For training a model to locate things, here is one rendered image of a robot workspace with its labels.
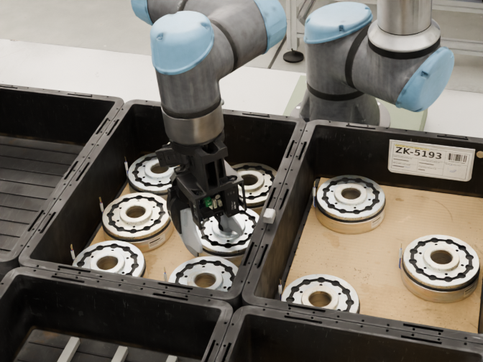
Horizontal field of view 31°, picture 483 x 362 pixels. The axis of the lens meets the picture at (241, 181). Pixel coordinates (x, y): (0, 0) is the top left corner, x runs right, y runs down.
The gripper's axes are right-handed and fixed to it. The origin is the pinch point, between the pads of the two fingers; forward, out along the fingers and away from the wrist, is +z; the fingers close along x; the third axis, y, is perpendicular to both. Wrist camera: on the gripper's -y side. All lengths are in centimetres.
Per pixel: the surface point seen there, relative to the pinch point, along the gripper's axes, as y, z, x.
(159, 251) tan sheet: -3.7, 1.8, -6.4
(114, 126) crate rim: -24.3, -7.8, -3.3
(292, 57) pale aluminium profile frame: -165, 81, 108
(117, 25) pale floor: -230, 78, 62
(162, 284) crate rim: 12.4, -7.5, -11.6
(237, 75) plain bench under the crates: -61, 14, 36
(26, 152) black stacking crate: -38.7, 0.3, -15.6
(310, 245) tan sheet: 6.7, 2.8, 13.0
